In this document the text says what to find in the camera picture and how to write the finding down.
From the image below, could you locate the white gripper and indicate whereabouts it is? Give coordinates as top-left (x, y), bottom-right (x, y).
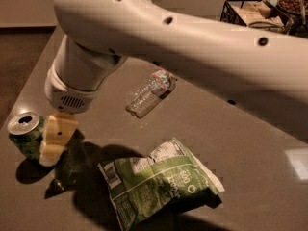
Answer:
top-left (38, 36), bottom-right (126, 167)

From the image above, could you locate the green soda can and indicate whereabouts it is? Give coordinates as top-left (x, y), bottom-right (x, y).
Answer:
top-left (7, 112), bottom-right (44, 161)

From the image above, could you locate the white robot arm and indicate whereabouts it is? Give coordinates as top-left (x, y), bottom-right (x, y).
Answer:
top-left (45, 0), bottom-right (308, 141)

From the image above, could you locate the green chip bag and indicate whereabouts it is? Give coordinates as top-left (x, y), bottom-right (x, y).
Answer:
top-left (98, 139), bottom-right (224, 231)

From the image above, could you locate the clear plastic water bottle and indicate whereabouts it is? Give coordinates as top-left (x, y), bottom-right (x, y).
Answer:
top-left (125, 69), bottom-right (176, 118)

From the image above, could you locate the black wire basket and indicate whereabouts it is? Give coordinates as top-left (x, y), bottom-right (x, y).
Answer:
top-left (220, 0), bottom-right (294, 34)

